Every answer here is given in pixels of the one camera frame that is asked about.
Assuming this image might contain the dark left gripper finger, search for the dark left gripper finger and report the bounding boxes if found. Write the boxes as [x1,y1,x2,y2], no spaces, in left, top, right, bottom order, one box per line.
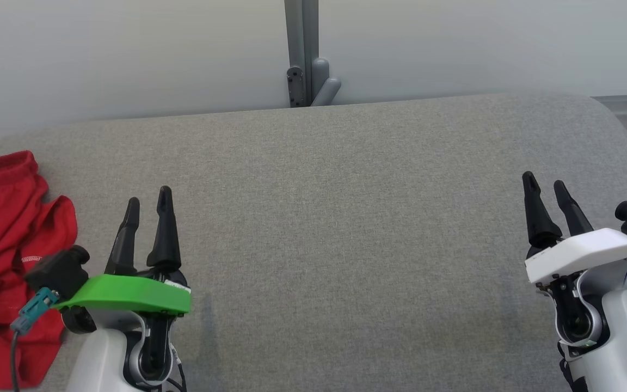
[105,197,141,275]
[146,186,182,269]

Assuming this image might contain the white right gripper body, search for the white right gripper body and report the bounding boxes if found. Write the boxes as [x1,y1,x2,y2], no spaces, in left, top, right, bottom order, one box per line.
[525,228,627,285]

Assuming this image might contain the black left cable teal plug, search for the black left cable teal plug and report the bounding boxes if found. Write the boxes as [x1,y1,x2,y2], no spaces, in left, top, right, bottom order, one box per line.
[10,287,59,392]

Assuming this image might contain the dark grey hinge bracket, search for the dark grey hinge bracket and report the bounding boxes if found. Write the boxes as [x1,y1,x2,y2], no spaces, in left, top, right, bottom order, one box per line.
[287,66,305,107]

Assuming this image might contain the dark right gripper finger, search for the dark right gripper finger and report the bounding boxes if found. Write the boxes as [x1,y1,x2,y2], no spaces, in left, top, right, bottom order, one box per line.
[521,171,563,248]
[553,180,594,238]

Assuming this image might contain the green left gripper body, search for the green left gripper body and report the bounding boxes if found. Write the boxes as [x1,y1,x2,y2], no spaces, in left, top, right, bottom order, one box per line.
[55,266,192,317]

